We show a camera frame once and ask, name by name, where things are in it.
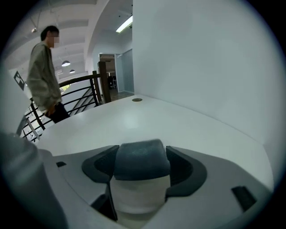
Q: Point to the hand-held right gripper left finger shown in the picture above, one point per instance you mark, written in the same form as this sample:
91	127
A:
99	166

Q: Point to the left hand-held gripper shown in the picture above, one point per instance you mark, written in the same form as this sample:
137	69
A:
13	107

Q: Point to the black metal railing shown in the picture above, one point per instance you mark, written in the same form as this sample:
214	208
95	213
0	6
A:
80	78

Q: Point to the small dark pendant lamp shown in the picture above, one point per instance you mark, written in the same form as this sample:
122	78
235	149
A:
72	71

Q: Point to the large dark pendant lamp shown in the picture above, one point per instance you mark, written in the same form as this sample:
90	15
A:
65	63

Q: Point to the thick wooden railing post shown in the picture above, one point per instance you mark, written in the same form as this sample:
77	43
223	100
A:
104	82

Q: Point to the dark door frame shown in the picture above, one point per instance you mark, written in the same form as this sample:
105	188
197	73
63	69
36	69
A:
107	57

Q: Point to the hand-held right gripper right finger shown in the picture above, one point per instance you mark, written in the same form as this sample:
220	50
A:
187	174

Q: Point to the fluorescent ceiling light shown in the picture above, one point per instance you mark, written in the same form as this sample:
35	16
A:
124	24

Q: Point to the thin wooden railing post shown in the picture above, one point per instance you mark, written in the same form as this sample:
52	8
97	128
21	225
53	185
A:
96	85

